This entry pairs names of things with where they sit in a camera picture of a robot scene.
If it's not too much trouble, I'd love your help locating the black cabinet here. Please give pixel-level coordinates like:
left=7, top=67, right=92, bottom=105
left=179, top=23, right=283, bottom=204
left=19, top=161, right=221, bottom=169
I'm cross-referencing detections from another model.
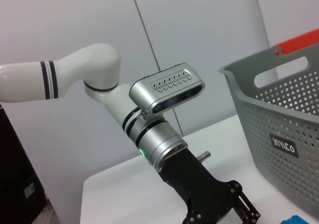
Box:
left=0, top=103, right=48, bottom=224

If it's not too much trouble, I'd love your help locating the left wrist camera housing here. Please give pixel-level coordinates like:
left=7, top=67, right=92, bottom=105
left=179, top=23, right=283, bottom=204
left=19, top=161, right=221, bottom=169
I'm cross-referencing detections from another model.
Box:
left=129, top=62, right=206, bottom=121

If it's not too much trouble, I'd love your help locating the grey perforated plastic storage bin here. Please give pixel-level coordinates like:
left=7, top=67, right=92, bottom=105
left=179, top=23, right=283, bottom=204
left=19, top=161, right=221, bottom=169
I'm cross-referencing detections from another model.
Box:
left=218, top=43, right=319, bottom=205

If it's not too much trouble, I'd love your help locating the blue square toy brick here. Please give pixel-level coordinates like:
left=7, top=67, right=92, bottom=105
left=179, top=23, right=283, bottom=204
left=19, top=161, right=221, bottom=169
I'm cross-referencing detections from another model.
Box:
left=281, top=215, right=309, bottom=224

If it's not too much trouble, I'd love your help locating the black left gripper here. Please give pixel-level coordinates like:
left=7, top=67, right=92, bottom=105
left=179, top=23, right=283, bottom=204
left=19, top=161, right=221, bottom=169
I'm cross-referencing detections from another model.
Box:
left=158, top=148, right=262, bottom=224

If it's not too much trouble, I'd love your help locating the orange bin handle clip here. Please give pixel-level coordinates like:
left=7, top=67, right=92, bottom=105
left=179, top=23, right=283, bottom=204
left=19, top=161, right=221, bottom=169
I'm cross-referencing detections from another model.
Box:
left=273, top=27, right=319, bottom=56

